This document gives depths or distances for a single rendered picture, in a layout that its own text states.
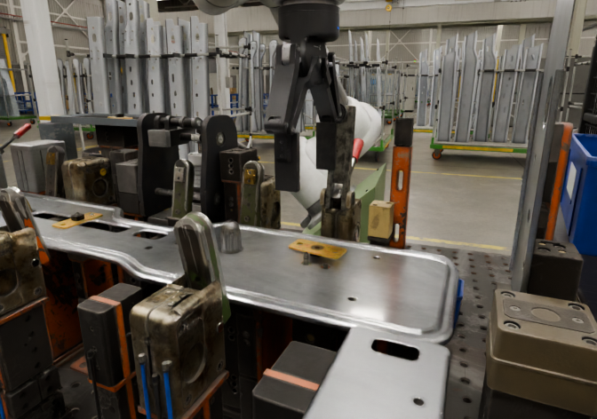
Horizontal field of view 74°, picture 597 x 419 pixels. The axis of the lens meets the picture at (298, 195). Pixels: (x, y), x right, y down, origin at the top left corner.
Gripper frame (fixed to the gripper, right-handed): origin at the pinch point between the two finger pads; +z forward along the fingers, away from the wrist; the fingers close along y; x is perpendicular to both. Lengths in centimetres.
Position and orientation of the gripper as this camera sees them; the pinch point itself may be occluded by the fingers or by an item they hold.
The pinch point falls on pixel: (308, 170)
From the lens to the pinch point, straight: 54.0
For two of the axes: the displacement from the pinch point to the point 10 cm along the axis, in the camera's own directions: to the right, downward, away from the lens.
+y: -4.0, 2.4, -8.8
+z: 0.1, 9.6, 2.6
